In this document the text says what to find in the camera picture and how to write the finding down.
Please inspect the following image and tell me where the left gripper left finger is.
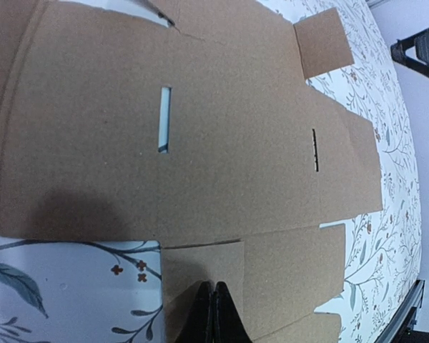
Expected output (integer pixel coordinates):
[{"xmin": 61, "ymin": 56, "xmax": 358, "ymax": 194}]
[{"xmin": 177, "ymin": 281, "xmax": 214, "ymax": 343}]

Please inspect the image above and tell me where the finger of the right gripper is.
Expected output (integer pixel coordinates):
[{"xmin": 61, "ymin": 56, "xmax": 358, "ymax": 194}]
[{"xmin": 391, "ymin": 28, "xmax": 429, "ymax": 78}]

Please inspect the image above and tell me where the floral patterned table mat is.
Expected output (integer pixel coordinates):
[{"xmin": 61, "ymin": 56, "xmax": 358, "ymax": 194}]
[{"xmin": 0, "ymin": 1, "xmax": 421, "ymax": 342}]

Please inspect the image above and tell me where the aluminium front rail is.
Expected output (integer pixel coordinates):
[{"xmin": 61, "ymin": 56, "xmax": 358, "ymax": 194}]
[{"xmin": 375, "ymin": 279, "xmax": 425, "ymax": 343}]

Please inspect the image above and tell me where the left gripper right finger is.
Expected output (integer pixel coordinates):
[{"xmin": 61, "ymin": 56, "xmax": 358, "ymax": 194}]
[{"xmin": 214, "ymin": 282, "xmax": 252, "ymax": 343}]

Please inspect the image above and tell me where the brown cardboard box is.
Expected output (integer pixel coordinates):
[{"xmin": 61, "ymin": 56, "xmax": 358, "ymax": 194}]
[{"xmin": 0, "ymin": 1, "xmax": 383, "ymax": 342}]

